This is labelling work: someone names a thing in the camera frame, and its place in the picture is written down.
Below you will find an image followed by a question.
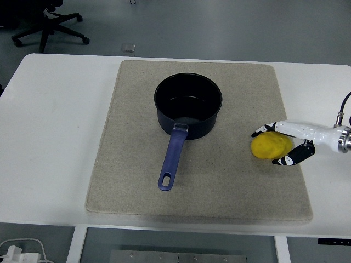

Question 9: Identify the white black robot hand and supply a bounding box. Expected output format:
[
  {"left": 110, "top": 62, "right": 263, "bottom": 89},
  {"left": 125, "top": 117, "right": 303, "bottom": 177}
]
[{"left": 251, "top": 120, "right": 342, "bottom": 167}]

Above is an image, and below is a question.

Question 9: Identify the yellow potato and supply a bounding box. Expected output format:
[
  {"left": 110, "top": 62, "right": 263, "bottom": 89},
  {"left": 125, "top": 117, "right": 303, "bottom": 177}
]
[{"left": 250, "top": 130, "right": 294, "bottom": 160}]

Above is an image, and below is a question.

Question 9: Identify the beige grey table mat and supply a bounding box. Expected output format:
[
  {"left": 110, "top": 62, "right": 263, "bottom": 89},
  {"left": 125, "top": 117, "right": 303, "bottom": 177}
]
[{"left": 85, "top": 60, "right": 314, "bottom": 222}]

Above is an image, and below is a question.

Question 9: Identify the black table control panel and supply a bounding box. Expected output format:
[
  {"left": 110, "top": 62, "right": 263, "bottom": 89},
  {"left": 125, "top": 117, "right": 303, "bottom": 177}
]
[{"left": 318, "top": 238, "right": 351, "bottom": 245}]

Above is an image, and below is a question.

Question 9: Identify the white table leg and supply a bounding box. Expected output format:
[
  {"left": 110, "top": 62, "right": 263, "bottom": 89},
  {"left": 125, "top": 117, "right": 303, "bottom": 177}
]
[
  {"left": 274, "top": 235, "right": 291, "bottom": 263},
  {"left": 66, "top": 226, "right": 88, "bottom": 263}
]

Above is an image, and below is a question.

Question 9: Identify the grey metal plate with screws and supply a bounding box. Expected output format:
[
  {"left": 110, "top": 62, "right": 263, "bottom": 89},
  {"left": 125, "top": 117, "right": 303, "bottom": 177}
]
[{"left": 110, "top": 249, "right": 248, "bottom": 263}]

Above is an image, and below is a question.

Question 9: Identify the black office chair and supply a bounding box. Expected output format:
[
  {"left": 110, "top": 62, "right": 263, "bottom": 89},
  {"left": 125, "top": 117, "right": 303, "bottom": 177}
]
[{"left": 0, "top": 0, "right": 90, "bottom": 54}]

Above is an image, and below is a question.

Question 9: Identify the white power strip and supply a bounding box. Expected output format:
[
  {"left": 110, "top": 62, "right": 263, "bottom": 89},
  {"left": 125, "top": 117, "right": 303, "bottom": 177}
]
[{"left": 0, "top": 250, "right": 41, "bottom": 263}]

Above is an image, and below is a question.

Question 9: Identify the blue pot with handle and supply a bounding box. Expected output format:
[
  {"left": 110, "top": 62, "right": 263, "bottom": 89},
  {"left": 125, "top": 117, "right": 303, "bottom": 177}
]
[{"left": 153, "top": 72, "right": 223, "bottom": 192}]

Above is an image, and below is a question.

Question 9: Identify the white power cable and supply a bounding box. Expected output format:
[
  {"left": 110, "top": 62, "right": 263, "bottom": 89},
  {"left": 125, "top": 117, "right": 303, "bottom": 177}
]
[{"left": 0, "top": 238, "right": 53, "bottom": 263}]

